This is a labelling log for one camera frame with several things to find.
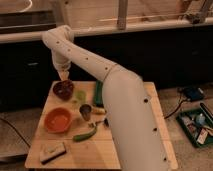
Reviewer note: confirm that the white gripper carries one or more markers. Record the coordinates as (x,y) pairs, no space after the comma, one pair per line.
(62,66)

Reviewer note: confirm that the dark purple grape bunch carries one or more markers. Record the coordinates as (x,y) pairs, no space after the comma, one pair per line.
(65,84)

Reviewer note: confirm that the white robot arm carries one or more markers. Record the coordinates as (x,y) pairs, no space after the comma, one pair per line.
(133,125)

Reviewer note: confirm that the dark maroon bowl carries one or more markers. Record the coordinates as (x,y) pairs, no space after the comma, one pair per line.
(63,94)

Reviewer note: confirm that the orange red bowl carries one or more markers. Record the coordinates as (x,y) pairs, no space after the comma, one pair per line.
(57,120)

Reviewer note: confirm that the light green vegetable piece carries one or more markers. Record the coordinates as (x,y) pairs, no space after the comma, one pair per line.
(80,96)

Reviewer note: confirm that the green plastic tray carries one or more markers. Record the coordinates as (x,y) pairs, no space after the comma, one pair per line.
(98,94)

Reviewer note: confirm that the small metal cup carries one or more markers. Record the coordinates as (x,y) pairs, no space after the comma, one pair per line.
(85,111)

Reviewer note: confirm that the small yellow banana piece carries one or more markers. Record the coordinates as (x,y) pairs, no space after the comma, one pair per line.
(99,110)

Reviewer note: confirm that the green chili pepper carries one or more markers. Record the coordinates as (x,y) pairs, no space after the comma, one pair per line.
(85,136)

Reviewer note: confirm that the sponge block with dark base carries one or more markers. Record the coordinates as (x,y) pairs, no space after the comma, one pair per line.
(49,153)

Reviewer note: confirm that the black power adapter box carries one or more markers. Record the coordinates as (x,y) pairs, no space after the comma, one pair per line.
(192,93)

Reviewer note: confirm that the green bin with tools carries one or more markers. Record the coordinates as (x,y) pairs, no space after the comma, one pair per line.
(197,124)

